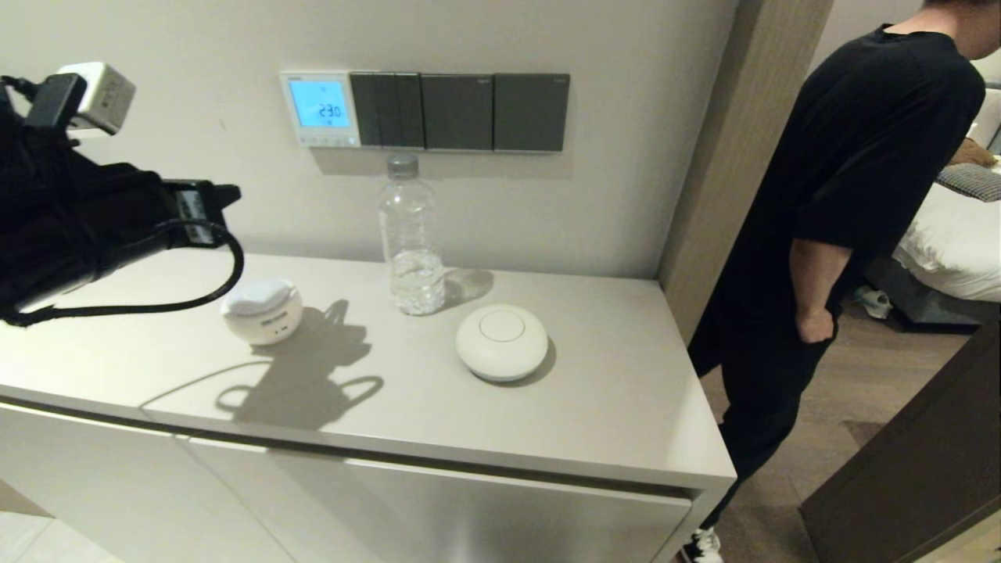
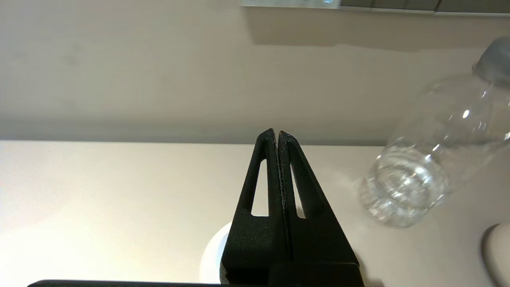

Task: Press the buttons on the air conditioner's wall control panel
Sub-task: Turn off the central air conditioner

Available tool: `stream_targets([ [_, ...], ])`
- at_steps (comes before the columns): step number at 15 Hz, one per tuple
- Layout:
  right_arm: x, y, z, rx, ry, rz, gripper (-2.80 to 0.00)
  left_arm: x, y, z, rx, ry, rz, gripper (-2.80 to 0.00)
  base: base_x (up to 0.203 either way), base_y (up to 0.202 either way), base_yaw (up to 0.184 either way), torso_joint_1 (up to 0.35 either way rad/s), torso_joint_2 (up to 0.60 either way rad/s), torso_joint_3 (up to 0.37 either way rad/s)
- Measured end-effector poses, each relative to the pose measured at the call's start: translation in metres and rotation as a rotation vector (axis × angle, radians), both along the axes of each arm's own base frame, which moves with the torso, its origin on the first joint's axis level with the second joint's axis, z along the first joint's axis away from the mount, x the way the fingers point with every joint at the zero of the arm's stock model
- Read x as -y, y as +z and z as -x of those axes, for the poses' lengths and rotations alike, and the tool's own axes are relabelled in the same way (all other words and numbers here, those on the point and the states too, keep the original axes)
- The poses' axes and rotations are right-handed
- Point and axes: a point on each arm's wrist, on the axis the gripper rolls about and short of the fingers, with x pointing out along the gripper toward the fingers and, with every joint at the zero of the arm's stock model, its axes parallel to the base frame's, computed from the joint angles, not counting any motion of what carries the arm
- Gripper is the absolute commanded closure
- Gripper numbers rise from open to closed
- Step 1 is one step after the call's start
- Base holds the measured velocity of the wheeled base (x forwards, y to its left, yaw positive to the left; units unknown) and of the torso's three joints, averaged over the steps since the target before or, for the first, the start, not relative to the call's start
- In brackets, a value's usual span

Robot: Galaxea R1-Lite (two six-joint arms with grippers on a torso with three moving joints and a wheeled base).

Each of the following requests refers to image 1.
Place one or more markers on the grey cabinet door narrow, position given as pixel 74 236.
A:
pixel 94 493

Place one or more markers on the wooden door frame post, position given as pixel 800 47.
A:
pixel 727 156

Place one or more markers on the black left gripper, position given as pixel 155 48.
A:
pixel 117 211

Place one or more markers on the clear plastic water bottle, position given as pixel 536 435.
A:
pixel 412 234

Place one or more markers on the white slipper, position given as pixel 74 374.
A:
pixel 874 303

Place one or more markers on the grey cabinet door wide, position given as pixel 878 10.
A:
pixel 469 524

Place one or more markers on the brown pillow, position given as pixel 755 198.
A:
pixel 974 152

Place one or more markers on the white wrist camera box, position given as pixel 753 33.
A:
pixel 102 98

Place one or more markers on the white round smart speaker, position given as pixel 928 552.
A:
pixel 262 317

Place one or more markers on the person in black clothes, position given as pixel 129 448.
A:
pixel 860 141

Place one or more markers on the person right hand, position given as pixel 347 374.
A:
pixel 815 324

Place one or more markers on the dark brown wooden door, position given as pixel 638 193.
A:
pixel 915 477

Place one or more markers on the white bed duvet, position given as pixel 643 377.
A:
pixel 954 242

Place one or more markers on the person right bare forearm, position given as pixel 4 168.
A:
pixel 817 274

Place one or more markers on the grey sideboard cabinet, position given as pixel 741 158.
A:
pixel 469 422

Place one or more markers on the grey triple rocker switch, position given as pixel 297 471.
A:
pixel 387 109

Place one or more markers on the white round dome device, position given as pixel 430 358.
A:
pixel 502 344

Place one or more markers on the grey checked pillow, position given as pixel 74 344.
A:
pixel 974 181

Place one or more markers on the white wall thermostat panel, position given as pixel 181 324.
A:
pixel 321 105

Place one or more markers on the dark grey bed base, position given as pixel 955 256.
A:
pixel 923 309

